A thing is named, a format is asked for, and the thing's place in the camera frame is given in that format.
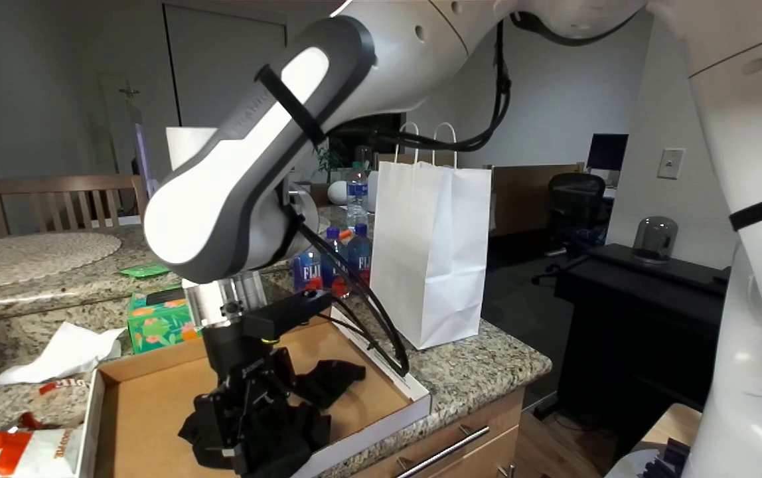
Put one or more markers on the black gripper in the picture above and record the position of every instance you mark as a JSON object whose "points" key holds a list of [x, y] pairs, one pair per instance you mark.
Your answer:
{"points": [[229, 349]]}

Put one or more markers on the black sock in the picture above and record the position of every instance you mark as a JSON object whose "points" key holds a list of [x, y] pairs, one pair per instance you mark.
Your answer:
{"points": [[334, 381], [304, 439]]}

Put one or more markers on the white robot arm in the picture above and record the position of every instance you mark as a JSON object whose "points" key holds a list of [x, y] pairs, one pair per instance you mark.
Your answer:
{"points": [[264, 176]]}

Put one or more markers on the cardboard tray with white rim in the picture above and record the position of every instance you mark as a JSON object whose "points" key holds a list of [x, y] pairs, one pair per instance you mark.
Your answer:
{"points": [[148, 406]]}

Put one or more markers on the white paper carrier bag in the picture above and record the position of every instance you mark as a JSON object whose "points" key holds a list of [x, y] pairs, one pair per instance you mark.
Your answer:
{"points": [[434, 256]]}

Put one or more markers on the green patterned tissue box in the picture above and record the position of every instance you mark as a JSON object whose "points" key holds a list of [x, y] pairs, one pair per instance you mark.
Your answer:
{"points": [[156, 326]]}

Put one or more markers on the small green flat pack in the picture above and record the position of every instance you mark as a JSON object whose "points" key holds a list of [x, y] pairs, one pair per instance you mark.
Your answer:
{"points": [[140, 272]]}

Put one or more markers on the crumpled white napkin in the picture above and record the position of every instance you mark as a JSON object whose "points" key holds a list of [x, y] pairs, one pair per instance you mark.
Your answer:
{"points": [[63, 354]]}

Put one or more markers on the wooden counter cabinet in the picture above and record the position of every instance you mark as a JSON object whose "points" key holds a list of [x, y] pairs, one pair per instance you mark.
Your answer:
{"points": [[448, 442]]}

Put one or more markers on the small red wrapper scrap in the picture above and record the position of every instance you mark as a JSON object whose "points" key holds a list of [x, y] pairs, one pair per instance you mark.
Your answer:
{"points": [[47, 386]]}

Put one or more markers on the orange and white packet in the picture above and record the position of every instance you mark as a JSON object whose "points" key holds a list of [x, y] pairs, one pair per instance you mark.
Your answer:
{"points": [[23, 452]]}

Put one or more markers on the small white round object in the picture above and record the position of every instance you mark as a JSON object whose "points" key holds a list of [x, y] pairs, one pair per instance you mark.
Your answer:
{"points": [[338, 192]]}

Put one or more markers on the clear water bottle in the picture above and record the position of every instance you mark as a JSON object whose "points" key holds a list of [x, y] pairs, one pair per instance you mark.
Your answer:
{"points": [[359, 189]]}

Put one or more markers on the white paper towel roll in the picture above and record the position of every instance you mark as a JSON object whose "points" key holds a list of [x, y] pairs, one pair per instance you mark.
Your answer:
{"points": [[185, 146]]}

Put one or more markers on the round woven placemat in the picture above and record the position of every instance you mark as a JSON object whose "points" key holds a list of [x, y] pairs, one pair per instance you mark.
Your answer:
{"points": [[23, 256]]}

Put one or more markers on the wooden slatted chair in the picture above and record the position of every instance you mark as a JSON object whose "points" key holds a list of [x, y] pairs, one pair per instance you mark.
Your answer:
{"points": [[62, 180]]}

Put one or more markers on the white projection screen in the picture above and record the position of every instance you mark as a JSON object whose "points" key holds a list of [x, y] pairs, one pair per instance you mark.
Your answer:
{"points": [[201, 70]]}

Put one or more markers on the wooden sideboard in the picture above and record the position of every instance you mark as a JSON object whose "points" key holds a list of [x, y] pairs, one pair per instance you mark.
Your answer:
{"points": [[529, 199]]}

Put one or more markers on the black office chair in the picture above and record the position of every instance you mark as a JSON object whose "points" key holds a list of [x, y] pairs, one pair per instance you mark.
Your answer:
{"points": [[573, 203]]}

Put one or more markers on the black desk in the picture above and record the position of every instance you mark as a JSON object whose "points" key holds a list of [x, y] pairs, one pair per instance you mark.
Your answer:
{"points": [[634, 326]]}

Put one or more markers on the wooden stool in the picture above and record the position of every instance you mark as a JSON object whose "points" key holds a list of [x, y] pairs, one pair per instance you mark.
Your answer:
{"points": [[667, 420]]}

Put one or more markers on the black items on stool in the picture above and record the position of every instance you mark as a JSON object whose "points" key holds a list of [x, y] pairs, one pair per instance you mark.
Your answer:
{"points": [[667, 456]]}

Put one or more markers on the grey rounded appliance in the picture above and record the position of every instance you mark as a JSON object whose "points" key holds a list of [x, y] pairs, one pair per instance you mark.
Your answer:
{"points": [[657, 236]]}

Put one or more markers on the dark computer monitor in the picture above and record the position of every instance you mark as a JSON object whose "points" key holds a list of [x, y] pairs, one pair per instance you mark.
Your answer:
{"points": [[606, 150]]}

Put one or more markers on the wrist mounted camera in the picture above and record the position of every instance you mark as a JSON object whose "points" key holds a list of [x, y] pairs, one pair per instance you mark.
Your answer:
{"points": [[290, 313]]}

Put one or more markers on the white wall light switch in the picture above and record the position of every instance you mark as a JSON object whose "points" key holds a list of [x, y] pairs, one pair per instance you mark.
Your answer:
{"points": [[670, 162]]}

